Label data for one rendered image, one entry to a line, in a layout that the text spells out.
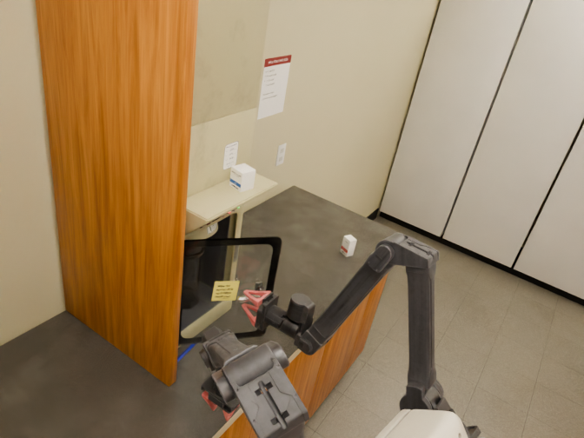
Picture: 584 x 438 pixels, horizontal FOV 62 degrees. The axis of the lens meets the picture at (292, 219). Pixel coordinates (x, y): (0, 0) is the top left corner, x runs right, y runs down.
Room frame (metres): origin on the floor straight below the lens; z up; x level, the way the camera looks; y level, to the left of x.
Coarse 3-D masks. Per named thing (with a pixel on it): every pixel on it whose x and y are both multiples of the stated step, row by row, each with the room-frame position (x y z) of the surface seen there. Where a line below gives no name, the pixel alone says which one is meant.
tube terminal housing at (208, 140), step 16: (240, 112) 1.30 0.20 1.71; (192, 128) 1.13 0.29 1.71; (208, 128) 1.19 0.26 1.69; (224, 128) 1.25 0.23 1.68; (240, 128) 1.31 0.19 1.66; (192, 144) 1.14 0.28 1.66; (208, 144) 1.19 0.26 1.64; (224, 144) 1.25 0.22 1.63; (240, 144) 1.32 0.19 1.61; (192, 160) 1.14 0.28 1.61; (208, 160) 1.19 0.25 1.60; (240, 160) 1.32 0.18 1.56; (192, 176) 1.14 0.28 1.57; (208, 176) 1.20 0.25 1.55; (224, 176) 1.27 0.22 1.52; (192, 192) 1.15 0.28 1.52; (240, 208) 1.35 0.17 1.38; (240, 224) 1.36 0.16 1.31
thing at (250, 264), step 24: (192, 240) 1.11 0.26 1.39; (216, 240) 1.13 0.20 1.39; (240, 240) 1.16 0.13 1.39; (264, 240) 1.18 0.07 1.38; (192, 264) 1.10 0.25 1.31; (216, 264) 1.13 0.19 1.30; (240, 264) 1.16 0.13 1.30; (264, 264) 1.19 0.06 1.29; (192, 288) 1.11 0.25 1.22; (240, 288) 1.16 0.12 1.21; (264, 288) 1.19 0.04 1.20; (192, 312) 1.11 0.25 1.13; (216, 312) 1.14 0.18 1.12; (240, 312) 1.17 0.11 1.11; (192, 336) 1.11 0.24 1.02; (240, 336) 1.17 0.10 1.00
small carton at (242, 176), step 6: (234, 168) 1.23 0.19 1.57; (240, 168) 1.24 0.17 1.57; (246, 168) 1.25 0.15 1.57; (252, 168) 1.26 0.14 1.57; (234, 174) 1.23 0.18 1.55; (240, 174) 1.22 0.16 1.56; (246, 174) 1.22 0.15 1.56; (252, 174) 1.24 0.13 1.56; (234, 180) 1.23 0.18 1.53; (240, 180) 1.21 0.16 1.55; (246, 180) 1.22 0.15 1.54; (252, 180) 1.24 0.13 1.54; (234, 186) 1.23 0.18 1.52; (240, 186) 1.21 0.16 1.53; (246, 186) 1.23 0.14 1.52; (252, 186) 1.24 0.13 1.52
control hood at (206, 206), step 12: (228, 180) 1.27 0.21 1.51; (264, 180) 1.32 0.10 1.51; (204, 192) 1.17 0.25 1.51; (216, 192) 1.18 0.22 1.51; (228, 192) 1.20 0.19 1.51; (240, 192) 1.21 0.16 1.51; (252, 192) 1.22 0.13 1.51; (264, 192) 1.26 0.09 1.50; (192, 204) 1.09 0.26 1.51; (204, 204) 1.11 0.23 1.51; (216, 204) 1.12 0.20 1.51; (228, 204) 1.13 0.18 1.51; (240, 204) 1.15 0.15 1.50; (192, 216) 1.06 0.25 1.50; (204, 216) 1.05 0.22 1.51; (216, 216) 1.07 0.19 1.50; (192, 228) 1.05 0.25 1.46
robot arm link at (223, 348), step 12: (216, 336) 0.79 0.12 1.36; (228, 336) 0.74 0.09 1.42; (204, 348) 0.77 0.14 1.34; (216, 348) 0.67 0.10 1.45; (228, 348) 0.62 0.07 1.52; (240, 348) 0.58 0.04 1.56; (252, 348) 0.56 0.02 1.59; (276, 348) 0.53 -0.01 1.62; (216, 360) 0.71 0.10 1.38; (228, 360) 0.54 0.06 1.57; (288, 360) 0.52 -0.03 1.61; (216, 372) 0.52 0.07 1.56; (216, 384) 0.48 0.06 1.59; (228, 384) 0.48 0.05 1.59; (228, 396) 0.47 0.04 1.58
